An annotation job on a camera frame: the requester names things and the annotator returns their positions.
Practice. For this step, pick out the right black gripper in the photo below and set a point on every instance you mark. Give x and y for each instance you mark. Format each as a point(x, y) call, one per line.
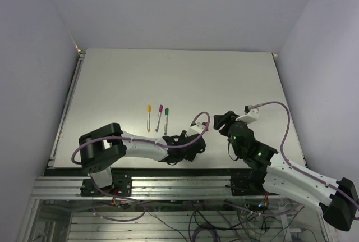
point(225, 119)

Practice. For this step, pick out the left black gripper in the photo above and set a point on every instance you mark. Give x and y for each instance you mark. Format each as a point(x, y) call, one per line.
point(182, 135)

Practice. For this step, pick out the green marker pen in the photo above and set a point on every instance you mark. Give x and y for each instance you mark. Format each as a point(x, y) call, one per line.
point(166, 120)

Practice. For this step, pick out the purple marker pen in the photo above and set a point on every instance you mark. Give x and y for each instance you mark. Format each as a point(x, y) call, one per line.
point(159, 117)

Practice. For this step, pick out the yellow marker pen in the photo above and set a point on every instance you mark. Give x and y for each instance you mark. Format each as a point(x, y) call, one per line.
point(148, 121)

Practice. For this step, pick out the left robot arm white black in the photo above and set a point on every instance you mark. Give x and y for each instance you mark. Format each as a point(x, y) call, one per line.
point(104, 146)

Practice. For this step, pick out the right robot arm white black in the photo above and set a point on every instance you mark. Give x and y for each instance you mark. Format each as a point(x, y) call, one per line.
point(336, 200)

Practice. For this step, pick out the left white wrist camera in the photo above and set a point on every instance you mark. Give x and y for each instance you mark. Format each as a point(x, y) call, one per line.
point(194, 129)

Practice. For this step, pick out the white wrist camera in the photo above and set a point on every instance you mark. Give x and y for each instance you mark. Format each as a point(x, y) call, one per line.
point(251, 116)
point(194, 129)

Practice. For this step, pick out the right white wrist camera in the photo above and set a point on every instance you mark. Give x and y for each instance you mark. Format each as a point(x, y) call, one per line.
point(251, 116)

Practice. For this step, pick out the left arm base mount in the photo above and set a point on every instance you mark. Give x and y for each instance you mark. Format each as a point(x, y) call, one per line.
point(112, 186)

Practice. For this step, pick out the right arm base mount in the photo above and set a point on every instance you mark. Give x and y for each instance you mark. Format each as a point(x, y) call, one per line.
point(246, 182)

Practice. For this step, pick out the aluminium frame rail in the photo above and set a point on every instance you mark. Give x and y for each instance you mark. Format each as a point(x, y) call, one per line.
point(144, 188)

